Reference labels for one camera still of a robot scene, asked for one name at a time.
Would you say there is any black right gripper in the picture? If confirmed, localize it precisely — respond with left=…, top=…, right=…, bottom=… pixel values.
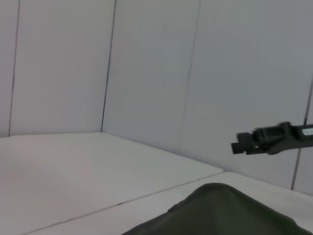
left=231, top=121, right=313, bottom=156

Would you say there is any dark green t-shirt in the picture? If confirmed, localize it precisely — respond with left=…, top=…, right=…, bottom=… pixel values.
left=120, top=183, right=313, bottom=235

